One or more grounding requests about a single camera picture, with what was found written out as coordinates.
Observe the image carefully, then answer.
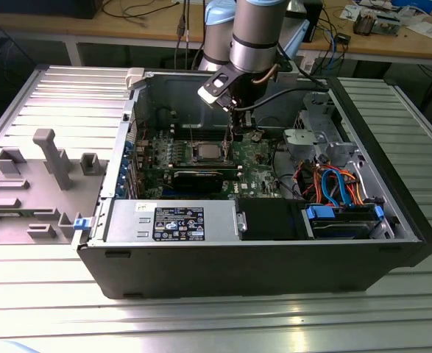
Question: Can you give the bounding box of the silver CPU chip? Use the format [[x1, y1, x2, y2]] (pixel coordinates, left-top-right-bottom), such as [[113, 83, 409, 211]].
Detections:
[[196, 144, 221, 160]]

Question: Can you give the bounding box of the black RAM slot bank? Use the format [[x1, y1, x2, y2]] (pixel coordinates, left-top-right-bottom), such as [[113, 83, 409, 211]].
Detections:
[[147, 160, 243, 174], [171, 126, 237, 141]]

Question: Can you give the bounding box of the CPU socket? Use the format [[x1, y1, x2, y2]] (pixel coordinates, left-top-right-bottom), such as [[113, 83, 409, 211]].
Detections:
[[185, 138, 238, 166]]

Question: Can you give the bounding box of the white paper sign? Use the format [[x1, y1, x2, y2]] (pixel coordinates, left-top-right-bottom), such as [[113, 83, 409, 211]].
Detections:
[[298, 51, 316, 76]]

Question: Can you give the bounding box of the grey metal drive cage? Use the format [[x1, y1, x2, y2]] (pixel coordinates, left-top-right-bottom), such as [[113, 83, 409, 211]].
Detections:
[[282, 90, 366, 165]]

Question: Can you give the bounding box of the green motherboard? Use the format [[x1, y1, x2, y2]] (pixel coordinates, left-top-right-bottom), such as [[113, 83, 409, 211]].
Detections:
[[132, 124, 301, 202]]

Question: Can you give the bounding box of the black graphics card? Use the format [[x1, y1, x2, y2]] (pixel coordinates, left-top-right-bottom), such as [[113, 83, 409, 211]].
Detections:
[[171, 168, 224, 193]]

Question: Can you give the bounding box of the black desktop tower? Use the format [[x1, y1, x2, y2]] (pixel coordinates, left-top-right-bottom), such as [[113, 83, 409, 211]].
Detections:
[[303, 0, 324, 44]]

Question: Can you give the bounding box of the wooden desk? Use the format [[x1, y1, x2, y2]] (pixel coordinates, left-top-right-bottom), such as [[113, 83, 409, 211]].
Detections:
[[0, 0, 432, 67]]

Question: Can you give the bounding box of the hard disk in blue carrier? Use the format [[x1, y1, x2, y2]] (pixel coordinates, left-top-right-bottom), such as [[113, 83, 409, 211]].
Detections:
[[300, 204, 386, 240]]

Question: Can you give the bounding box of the metal heat sink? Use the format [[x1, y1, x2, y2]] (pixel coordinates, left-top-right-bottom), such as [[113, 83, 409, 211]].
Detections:
[[353, 10, 378, 36]]

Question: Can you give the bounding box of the grey metal part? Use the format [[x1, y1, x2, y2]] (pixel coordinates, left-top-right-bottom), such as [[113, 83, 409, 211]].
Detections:
[[375, 13, 403, 36]]

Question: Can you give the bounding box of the grey power supply unit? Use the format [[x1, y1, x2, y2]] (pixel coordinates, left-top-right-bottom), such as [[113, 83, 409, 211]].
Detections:
[[105, 199, 241, 243]]

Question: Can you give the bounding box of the black open PC case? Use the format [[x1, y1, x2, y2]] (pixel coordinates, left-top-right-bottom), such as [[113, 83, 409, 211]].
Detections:
[[76, 68, 432, 301]]

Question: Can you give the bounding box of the blue box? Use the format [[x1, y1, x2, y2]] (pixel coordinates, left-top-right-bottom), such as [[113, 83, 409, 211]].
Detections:
[[392, 0, 432, 12]]

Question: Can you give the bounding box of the white paper sheet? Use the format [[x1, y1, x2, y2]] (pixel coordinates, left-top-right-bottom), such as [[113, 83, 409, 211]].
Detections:
[[406, 20, 432, 38]]

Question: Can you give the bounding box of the black equipment box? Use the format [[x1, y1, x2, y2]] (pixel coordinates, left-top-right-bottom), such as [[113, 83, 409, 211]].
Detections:
[[0, 0, 99, 19]]

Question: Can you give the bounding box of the grey parts rack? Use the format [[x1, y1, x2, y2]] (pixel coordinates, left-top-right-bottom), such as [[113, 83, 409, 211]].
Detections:
[[0, 128, 110, 246]]

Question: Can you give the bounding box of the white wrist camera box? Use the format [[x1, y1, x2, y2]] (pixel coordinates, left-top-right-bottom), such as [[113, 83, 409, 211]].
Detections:
[[196, 68, 236, 110]]

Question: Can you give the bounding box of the black camera cable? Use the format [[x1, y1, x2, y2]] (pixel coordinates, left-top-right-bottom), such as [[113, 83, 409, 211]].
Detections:
[[233, 83, 330, 111]]

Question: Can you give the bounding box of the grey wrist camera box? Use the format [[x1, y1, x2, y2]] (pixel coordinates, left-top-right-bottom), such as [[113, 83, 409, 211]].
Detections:
[[273, 61, 298, 82]]

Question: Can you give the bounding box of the black internal cable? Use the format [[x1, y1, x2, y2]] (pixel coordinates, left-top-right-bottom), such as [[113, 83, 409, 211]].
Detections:
[[272, 141, 301, 198]]

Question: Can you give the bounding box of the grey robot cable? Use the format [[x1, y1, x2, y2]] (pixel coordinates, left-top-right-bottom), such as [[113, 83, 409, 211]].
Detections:
[[174, 0, 205, 73]]

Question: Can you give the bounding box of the blue desk cable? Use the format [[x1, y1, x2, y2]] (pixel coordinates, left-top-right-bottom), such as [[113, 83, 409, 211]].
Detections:
[[330, 36, 341, 71]]

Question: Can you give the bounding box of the blue wire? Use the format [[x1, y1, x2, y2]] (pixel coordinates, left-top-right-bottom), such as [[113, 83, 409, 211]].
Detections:
[[320, 165, 353, 210]]

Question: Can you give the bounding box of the orange wire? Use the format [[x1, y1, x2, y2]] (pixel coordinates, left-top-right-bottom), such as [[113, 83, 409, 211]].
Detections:
[[311, 167, 367, 205]]

